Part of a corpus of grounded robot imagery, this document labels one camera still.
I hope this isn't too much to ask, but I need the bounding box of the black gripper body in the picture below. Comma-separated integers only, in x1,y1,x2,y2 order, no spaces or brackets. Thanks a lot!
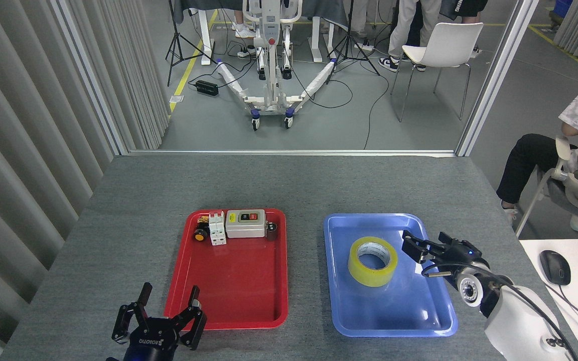
122,316,180,361
435,240,490,274

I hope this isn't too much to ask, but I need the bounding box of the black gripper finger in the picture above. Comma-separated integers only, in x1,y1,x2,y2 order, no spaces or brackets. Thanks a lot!
403,230,440,249
112,282,153,344
402,240,438,264
171,286,207,350

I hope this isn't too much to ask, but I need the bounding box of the yellow tape roll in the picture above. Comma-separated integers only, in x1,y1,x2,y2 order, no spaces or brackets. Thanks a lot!
348,236,398,287

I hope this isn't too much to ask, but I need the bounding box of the red plastic tray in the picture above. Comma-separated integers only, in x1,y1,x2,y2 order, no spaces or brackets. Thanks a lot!
163,208,288,331

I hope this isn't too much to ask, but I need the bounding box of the blue plastic tray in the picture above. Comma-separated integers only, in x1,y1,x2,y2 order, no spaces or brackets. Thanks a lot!
324,213,459,337

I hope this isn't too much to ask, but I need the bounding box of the white circuit breaker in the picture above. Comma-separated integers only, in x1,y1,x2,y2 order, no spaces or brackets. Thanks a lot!
209,212,227,246

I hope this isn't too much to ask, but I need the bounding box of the black computer mouse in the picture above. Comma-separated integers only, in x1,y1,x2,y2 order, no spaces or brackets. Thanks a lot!
539,250,571,286

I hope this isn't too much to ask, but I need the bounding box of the seated person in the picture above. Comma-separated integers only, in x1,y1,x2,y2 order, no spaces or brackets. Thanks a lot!
496,68,578,234

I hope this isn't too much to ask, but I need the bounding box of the white plastic chair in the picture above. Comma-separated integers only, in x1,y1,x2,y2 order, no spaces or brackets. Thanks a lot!
391,22,484,123

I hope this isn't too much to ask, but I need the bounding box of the black tripod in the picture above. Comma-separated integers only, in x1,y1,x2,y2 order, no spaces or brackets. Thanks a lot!
326,0,381,85
165,0,218,87

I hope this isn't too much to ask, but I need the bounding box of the white wheeled stand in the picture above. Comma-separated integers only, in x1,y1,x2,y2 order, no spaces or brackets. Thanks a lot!
216,0,337,132

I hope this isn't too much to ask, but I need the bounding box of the person in beige trousers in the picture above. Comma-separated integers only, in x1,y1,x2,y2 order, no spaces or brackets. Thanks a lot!
378,0,443,72

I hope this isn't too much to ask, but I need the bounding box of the person in grey trousers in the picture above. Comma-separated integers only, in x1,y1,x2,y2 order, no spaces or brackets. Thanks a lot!
352,0,385,52

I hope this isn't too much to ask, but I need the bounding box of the person in black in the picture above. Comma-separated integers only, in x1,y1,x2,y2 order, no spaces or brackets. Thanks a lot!
440,0,490,56

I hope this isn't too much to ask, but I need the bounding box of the dark cloth covered table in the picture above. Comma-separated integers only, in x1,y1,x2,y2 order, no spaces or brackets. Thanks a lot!
174,0,350,66

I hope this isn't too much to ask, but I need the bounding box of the blue bin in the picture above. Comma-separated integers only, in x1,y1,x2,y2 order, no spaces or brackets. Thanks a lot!
552,0,573,21

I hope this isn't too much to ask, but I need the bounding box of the person in white shoes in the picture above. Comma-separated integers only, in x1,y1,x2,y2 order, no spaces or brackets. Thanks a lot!
231,8,257,39

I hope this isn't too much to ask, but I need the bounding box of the grey push-button switch box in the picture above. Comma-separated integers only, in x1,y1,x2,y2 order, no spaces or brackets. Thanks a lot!
225,209,266,239

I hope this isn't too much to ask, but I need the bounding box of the black mouse cable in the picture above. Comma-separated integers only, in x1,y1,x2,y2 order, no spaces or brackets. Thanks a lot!
545,283,578,339

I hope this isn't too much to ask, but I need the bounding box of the black floor cable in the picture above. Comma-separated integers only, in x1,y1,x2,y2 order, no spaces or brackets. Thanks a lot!
363,75,390,150
289,55,354,109

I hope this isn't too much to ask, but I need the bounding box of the silver frame rail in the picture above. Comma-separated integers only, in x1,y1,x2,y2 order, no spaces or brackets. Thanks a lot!
127,149,456,157

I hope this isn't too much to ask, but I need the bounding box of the silver frame post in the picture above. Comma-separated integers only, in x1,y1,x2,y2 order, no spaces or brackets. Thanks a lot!
456,0,539,157
51,0,129,155

